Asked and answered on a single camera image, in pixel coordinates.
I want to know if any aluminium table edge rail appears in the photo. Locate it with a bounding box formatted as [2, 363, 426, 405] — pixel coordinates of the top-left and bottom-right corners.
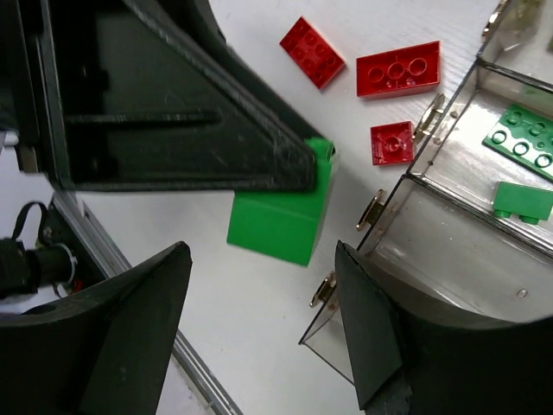
[51, 191, 240, 414]

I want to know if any red long lego brick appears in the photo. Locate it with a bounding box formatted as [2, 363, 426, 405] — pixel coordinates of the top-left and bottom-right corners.
[279, 16, 346, 90]

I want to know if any small green lego brick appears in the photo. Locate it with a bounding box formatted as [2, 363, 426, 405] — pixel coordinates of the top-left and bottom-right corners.
[493, 182, 552, 225]

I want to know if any clear bin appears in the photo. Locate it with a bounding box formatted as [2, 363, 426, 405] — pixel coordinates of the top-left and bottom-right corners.
[299, 271, 353, 384]
[381, 62, 552, 263]
[477, 1, 552, 92]
[358, 176, 552, 322]

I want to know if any green tall lego block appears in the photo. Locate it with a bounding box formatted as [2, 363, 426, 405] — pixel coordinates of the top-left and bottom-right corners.
[226, 137, 337, 266]

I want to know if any red small square lego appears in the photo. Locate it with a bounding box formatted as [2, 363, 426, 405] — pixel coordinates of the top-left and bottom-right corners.
[371, 121, 414, 166]

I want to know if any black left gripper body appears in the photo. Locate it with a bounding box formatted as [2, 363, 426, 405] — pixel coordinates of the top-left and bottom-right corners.
[1, 1, 56, 173]

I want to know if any green eight-stud lego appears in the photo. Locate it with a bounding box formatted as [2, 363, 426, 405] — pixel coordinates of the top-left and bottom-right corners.
[481, 104, 552, 182]

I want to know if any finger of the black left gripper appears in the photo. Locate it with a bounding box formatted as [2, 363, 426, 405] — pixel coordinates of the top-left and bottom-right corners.
[42, 1, 316, 192]

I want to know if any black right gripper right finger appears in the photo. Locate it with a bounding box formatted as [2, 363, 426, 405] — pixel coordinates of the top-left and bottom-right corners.
[334, 243, 552, 414]

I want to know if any clear bin nearest front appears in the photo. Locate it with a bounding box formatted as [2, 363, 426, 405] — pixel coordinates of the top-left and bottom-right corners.
[299, 271, 353, 384]

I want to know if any clear bin farthest back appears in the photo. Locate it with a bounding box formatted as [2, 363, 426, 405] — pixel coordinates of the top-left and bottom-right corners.
[477, 1, 552, 92]

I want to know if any red lego brick left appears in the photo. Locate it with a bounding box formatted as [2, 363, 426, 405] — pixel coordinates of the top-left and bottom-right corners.
[356, 41, 441, 99]

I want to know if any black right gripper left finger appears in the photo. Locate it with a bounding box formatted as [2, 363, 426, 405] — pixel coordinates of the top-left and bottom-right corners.
[1, 242, 192, 414]

